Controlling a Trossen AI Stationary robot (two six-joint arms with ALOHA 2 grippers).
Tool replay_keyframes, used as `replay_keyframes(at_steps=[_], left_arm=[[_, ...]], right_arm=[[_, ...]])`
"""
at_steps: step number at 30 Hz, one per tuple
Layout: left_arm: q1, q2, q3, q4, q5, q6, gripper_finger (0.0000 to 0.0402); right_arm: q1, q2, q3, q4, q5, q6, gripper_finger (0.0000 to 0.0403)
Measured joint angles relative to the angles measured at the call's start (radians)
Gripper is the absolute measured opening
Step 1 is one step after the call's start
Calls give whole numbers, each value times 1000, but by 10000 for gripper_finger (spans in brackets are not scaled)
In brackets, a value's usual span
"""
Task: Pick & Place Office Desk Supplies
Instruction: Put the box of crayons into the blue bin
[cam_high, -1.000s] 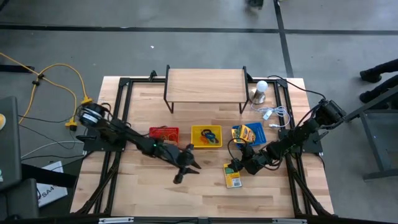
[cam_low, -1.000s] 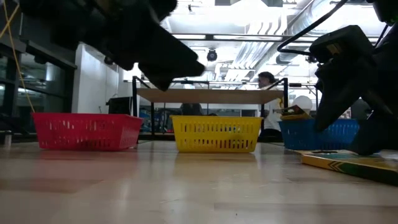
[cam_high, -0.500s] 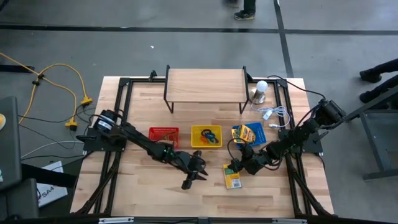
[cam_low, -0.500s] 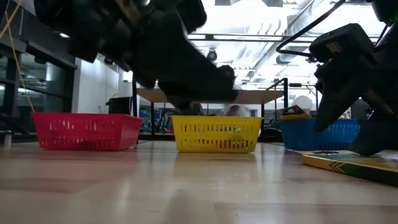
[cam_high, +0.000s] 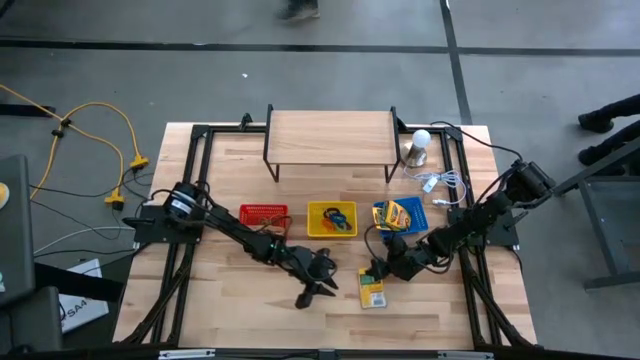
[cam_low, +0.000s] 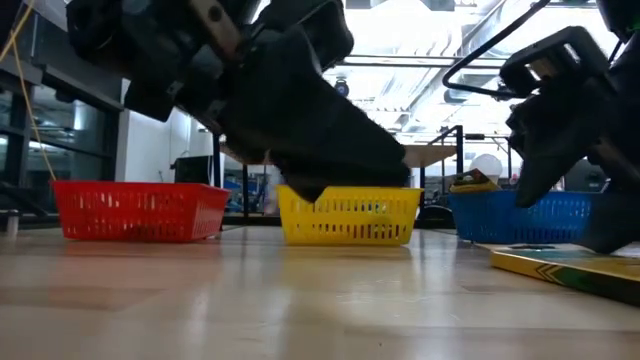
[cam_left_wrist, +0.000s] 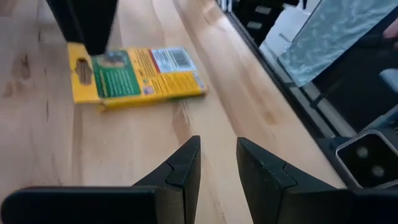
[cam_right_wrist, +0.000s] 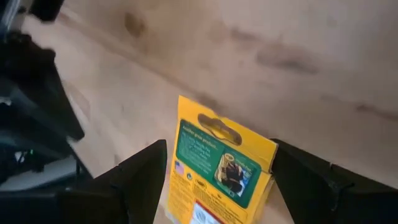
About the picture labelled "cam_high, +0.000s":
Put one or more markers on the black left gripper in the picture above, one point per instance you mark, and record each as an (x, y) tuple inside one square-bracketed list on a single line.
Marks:
[(300, 265)]

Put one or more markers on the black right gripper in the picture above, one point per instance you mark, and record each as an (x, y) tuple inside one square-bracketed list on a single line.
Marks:
[(407, 262)]

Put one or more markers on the blue coil wristband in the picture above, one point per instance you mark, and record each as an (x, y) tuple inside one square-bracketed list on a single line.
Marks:
[(345, 218)]

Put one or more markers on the wide tan rubber band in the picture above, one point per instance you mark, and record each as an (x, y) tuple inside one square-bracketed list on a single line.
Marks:
[(274, 230)]

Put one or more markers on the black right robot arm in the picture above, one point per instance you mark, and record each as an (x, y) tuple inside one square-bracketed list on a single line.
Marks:
[(475, 225)]

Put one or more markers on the blue plastic basket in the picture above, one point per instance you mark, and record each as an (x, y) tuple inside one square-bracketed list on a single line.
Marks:
[(417, 210)]

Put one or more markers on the yellow plastic basket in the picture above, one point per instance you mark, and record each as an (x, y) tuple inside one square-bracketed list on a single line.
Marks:
[(315, 207)]

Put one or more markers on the red plastic basket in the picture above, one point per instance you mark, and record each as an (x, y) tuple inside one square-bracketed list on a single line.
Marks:
[(260, 210)]

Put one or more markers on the white light bulb lamp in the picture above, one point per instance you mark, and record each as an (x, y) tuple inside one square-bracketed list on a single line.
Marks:
[(421, 138)]

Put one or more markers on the wooden shelf riser black legs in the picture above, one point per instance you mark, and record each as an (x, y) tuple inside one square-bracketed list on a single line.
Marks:
[(330, 137)]

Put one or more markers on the dark metal side table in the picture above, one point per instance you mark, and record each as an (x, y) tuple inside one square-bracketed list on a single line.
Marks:
[(607, 220)]

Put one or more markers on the person's leg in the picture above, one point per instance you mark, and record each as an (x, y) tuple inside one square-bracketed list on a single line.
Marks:
[(597, 122), (595, 155)]

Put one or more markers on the white printed paper sheet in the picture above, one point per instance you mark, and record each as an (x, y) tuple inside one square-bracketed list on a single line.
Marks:
[(80, 315)]

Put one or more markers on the black flat bar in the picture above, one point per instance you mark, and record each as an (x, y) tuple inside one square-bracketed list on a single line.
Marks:
[(75, 282)]

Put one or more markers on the person's shoe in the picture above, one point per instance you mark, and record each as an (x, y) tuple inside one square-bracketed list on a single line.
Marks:
[(300, 10)]

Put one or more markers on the black box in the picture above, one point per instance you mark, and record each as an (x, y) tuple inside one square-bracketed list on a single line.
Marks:
[(30, 320)]

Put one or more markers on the dark grey flat case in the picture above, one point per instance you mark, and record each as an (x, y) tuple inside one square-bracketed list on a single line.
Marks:
[(17, 235)]

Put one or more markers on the black floor strip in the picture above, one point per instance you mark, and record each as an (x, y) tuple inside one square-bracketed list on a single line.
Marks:
[(25, 110)]

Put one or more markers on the silver metal bracket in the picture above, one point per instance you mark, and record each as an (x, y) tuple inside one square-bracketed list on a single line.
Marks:
[(465, 355), (185, 354)]

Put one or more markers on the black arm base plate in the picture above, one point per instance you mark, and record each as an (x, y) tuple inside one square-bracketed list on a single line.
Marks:
[(502, 235), (150, 230)]

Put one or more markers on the black metal table frame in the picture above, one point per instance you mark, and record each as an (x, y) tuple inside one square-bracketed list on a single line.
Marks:
[(200, 131)]

